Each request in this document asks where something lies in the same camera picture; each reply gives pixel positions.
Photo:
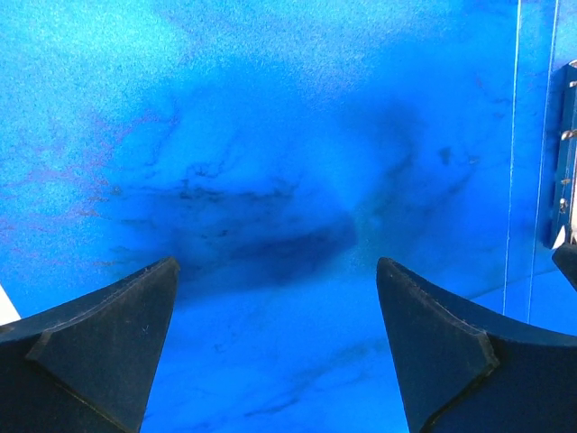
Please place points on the blue clip file folder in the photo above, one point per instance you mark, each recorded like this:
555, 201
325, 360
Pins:
278, 150

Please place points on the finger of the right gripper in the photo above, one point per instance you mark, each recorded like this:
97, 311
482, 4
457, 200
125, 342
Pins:
565, 258

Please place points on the metal folder clip mechanism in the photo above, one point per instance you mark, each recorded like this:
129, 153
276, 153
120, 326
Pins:
560, 158

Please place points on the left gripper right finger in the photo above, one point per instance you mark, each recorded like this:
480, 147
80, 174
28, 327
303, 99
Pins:
464, 368

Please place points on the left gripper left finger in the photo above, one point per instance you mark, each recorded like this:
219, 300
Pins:
88, 365

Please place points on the white printed paper sheet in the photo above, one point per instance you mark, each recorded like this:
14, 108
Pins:
8, 312

